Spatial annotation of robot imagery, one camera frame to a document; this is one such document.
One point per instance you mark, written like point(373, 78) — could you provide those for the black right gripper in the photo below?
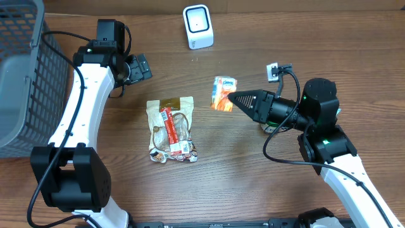
point(261, 106)

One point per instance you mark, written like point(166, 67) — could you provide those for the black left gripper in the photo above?
point(141, 68)

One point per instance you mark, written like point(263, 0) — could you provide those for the orange tissue pack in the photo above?
point(222, 87)

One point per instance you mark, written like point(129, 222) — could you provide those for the red snack stick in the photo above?
point(178, 139)

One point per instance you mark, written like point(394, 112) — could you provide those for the beige brown snack bag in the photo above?
point(182, 109)

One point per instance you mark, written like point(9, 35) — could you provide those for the green lid jar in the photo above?
point(268, 129)

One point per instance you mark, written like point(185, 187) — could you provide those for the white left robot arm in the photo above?
point(69, 172)

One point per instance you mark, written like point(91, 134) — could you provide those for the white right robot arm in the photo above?
point(323, 145)

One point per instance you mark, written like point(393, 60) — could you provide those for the white barcode scanner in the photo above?
point(198, 26)

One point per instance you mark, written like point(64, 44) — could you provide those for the grey plastic basket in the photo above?
point(33, 79)

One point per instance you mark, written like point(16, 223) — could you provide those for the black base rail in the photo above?
point(271, 223)

